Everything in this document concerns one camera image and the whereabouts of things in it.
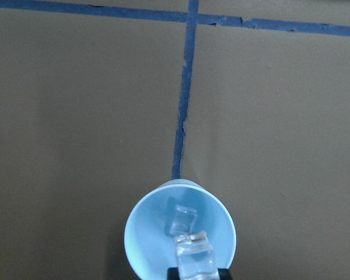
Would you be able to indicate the clear ice cube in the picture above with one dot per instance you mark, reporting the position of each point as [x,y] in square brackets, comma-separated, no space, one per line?
[195,256]
[182,221]

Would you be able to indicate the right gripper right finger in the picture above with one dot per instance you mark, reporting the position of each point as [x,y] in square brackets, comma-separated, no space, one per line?
[224,274]

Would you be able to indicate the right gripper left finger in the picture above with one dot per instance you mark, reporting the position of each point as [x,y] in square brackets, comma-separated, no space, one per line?
[172,274]

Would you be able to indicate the light blue plastic cup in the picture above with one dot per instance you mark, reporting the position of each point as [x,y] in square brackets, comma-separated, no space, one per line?
[150,248]

